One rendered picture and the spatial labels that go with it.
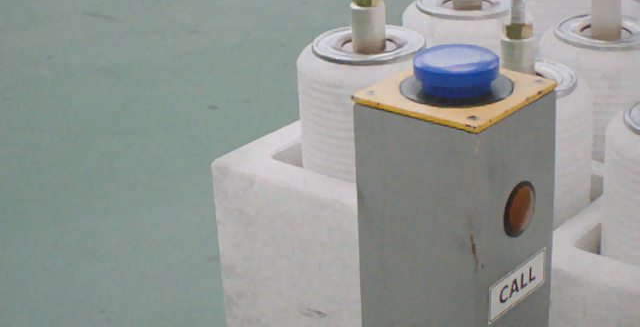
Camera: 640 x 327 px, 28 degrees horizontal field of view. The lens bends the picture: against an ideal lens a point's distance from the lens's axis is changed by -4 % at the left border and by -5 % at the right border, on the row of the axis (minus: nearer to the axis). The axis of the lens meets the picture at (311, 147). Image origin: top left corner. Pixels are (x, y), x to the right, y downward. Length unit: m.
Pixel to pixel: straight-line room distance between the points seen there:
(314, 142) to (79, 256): 0.38
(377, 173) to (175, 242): 0.60
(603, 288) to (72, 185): 0.73
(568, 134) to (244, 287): 0.27
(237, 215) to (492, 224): 0.33
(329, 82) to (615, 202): 0.21
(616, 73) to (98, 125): 0.77
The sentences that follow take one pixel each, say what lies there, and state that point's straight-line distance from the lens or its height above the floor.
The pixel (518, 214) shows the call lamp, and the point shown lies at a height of 0.26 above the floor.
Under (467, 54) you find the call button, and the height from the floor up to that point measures 0.33.
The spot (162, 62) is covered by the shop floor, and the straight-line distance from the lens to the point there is 1.66.
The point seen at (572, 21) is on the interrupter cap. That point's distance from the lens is 0.91.
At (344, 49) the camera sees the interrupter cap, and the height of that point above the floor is 0.25.
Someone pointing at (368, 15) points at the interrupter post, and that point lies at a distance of 0.85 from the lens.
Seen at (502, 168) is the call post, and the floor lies 0.29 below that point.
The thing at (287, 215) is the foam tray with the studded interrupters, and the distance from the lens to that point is 0.85.
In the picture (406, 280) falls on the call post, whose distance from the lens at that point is 0.62.
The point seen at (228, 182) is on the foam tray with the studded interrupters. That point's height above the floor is 0.17.
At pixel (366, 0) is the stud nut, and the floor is 0.29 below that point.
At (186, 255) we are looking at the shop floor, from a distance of 1.16.
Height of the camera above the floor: 0.52
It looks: 22 degrees down
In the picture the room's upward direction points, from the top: 3 degrees counter-clockwise
